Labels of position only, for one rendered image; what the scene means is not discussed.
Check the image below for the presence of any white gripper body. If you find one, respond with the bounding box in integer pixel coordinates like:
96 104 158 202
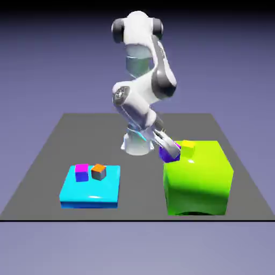
154 130 182 159

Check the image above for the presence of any small purple cube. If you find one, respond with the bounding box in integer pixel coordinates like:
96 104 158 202
158 142 182 163

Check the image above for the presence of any small yellow cube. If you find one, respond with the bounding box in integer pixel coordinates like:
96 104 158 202
180 140 196 159

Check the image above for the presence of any small orange cube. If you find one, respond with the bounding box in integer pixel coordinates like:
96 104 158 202
90 163 107 182

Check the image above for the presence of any small magenta cube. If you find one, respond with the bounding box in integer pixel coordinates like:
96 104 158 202
75 163 90 183

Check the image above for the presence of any large green box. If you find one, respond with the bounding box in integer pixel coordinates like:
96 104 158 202
163 140 234 216

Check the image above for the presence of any large cyan box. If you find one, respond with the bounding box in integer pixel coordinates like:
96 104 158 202
59 164 121 209

